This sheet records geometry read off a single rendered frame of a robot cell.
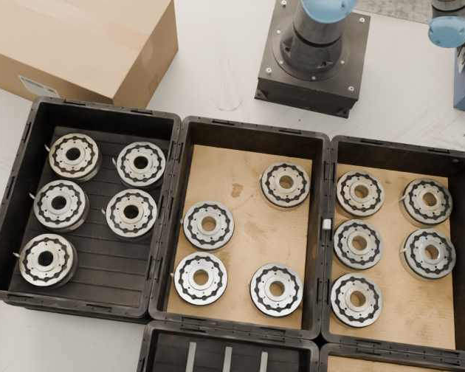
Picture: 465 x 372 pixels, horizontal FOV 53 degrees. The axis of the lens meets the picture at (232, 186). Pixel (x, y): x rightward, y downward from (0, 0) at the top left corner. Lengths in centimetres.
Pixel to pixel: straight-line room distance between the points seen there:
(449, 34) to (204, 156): 54
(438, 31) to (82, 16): 75
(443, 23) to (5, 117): 102
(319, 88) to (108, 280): 65
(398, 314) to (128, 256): 55
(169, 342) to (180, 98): 62
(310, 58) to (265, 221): 41
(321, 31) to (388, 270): 52
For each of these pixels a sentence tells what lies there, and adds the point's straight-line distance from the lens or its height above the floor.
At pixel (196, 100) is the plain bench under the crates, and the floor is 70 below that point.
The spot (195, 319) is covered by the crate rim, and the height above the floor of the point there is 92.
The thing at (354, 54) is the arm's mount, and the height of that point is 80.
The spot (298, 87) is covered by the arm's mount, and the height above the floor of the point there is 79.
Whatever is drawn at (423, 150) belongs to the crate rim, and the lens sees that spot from 102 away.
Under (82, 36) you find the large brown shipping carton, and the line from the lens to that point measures 114.
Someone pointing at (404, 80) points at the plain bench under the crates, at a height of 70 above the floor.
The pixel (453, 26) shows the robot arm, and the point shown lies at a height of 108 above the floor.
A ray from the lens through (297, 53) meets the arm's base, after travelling 116.
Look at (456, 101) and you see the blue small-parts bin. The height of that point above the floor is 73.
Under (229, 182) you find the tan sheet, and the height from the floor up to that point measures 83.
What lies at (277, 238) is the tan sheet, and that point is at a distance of 98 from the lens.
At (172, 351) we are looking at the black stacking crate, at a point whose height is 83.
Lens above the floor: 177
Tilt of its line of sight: 69 degrees down
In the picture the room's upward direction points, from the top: 8 degrees clockwise
